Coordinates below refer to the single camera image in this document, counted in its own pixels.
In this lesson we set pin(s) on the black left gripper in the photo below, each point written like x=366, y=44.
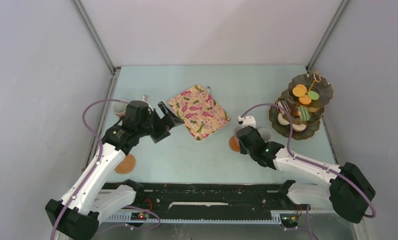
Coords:
x=172, y=120

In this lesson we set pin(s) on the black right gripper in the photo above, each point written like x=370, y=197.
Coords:
x=242, y=151

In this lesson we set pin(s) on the blue grey mug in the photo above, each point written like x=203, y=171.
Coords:
x=265, y=134

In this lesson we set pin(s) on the wooden round coaster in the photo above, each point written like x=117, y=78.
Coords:
x=127, y=165
x=233, y=145

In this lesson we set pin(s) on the floral rectangular tray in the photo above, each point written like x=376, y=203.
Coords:
x=192, y=107

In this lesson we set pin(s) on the white donut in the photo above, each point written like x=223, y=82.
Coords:
x=282, y=121
x=299, y=127

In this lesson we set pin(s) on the chocolate cake piece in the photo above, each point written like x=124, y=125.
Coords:
x=288, y=105

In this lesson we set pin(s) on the green striped cake slice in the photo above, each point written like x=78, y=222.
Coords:
x=304, y=113

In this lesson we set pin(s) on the orange round biscuit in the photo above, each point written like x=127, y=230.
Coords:
x=305, y=99

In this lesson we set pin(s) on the three tier black cake stand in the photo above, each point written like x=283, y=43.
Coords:
x=315, y=82

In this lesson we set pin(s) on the green round biscuit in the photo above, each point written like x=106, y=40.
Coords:
x=313, y=95

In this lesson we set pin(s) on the small pink cup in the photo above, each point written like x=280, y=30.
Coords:
x=239, y=127

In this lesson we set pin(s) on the small yellow cookie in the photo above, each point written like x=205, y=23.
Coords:
x=299, y=90

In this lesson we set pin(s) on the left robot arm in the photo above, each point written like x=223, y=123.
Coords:
x=79, y=212

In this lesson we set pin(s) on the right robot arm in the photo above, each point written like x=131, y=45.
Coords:
x=344, y=188

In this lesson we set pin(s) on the pink mug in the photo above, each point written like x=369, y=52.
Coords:
x=119, y=108

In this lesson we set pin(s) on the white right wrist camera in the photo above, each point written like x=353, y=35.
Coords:
x=246, y=121

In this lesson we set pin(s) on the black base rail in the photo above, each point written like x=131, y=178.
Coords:
x=210, y=203

